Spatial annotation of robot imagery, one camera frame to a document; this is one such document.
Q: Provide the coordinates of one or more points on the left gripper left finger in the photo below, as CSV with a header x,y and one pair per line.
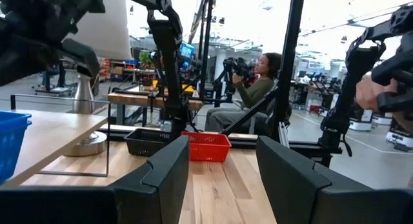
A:
x,y
145,198

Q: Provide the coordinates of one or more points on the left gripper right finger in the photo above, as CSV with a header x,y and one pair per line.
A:
x,y
306,198

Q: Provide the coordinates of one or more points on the black plastic basket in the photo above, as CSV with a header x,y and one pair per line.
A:
x,y
145,143

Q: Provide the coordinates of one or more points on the red plastic basket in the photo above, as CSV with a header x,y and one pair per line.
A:
x,y
209,149

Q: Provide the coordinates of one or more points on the blue plastic basket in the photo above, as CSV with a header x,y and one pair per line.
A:
x,y
11,143

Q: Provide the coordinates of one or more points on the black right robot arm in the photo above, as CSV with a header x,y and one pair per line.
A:
x,y
167,56

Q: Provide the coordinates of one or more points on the background black robot arm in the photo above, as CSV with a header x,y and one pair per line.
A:
x,y
237,67

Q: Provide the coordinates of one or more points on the white shade silver table lamp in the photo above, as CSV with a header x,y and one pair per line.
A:
x,y
103,33

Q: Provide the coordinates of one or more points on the background wooden table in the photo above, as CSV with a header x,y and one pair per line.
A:
x,y
135,99

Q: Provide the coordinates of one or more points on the green potted plant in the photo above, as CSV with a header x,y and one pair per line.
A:
x,y
145,57

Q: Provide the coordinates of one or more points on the seated person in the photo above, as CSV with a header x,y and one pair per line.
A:
x,y
255,91

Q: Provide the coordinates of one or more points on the person's hand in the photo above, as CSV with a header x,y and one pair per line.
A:
x,y
371,93

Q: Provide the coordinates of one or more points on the blue lit monitor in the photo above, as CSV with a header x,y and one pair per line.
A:
x,y
187,49

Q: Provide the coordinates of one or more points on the wooden shelf with black frame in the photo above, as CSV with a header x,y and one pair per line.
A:
x,y
55,133

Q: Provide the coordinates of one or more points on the black metal rig frame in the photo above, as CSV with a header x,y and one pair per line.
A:
x,y
290,56

